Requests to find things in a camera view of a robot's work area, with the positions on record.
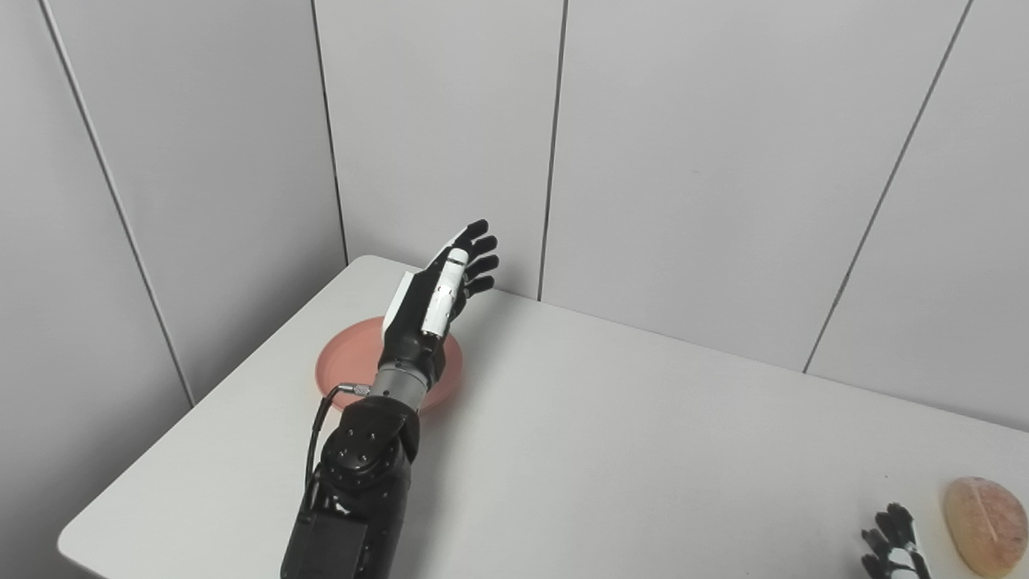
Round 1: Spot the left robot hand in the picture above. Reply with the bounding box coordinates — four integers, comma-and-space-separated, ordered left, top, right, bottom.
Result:
376, 219, 500, 387

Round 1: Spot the pink plate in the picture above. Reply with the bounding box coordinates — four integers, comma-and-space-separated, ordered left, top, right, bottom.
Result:
314, 316, 464, 415

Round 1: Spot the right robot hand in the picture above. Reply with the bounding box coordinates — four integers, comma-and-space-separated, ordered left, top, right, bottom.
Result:
861, 503, 933, 579

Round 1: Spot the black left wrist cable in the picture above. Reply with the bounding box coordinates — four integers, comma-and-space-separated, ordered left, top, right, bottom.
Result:
303, 382, 371, 491

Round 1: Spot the bread roll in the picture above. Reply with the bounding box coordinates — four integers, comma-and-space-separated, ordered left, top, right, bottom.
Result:
943, 476, 1029, 577

